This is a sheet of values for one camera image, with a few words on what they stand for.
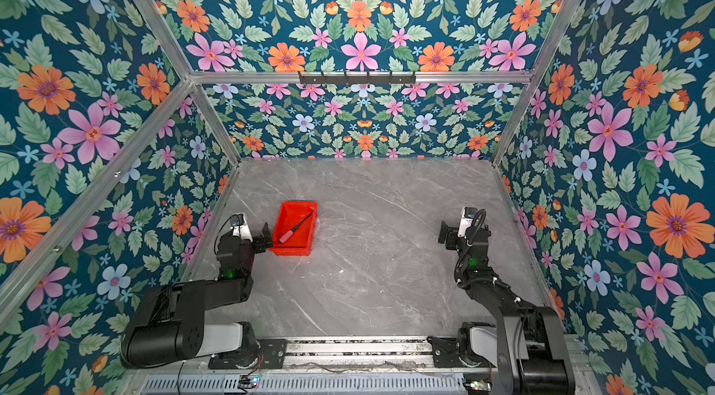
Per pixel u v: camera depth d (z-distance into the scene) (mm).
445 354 724
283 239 946
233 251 669
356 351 751
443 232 804
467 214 760
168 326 436
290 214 1009
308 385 766
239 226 758
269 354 738
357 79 932
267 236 841
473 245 659
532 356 410
